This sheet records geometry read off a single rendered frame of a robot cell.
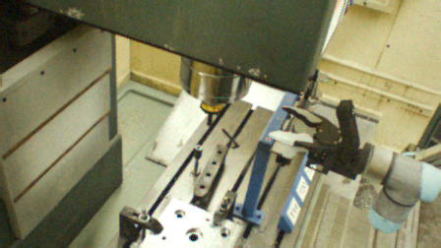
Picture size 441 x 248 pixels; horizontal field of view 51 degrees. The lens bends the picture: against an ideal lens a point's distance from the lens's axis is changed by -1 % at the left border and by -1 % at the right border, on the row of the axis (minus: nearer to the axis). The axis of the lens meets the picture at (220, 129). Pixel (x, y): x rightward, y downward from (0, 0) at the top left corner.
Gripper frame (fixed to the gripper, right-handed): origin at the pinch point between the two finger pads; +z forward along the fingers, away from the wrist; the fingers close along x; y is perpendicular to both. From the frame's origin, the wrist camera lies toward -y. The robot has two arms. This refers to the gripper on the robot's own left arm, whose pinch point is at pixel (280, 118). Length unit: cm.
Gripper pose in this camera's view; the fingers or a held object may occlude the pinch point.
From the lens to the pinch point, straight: 101.0
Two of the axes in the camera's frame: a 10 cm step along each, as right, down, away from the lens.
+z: -9.1, -3.6, 1.9
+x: 3.7, -5.6, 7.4
